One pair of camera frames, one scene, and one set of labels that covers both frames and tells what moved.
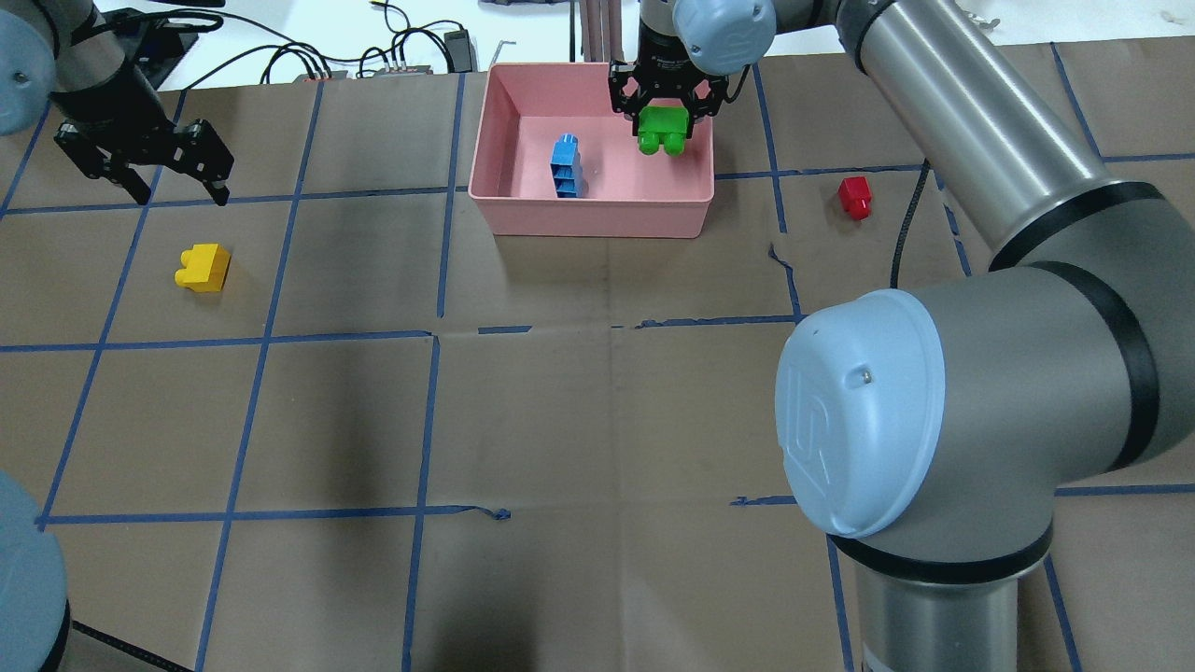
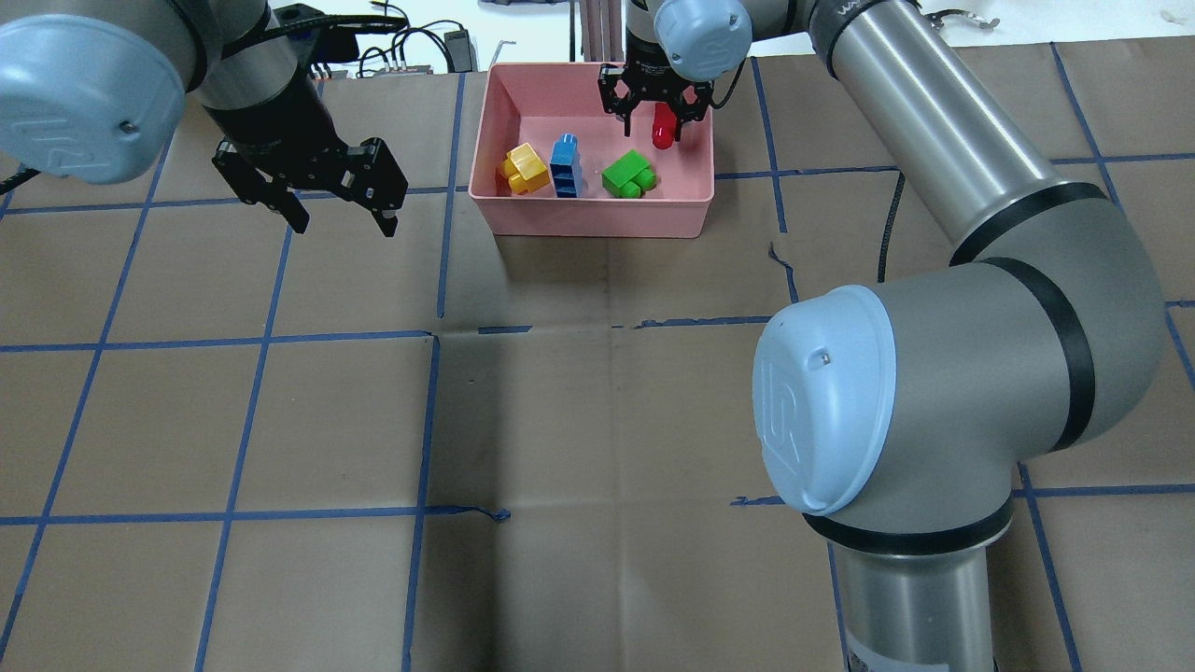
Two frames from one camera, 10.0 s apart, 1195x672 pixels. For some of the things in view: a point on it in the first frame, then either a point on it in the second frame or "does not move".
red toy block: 855,196 to 664,125
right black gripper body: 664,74 does not move
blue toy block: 567,167 does not move
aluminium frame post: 600,30 does not move
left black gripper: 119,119 to 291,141
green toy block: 663,125 to 630,176
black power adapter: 461,50 does not move
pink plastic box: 527,106 does not move
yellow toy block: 205,268 to 525,171
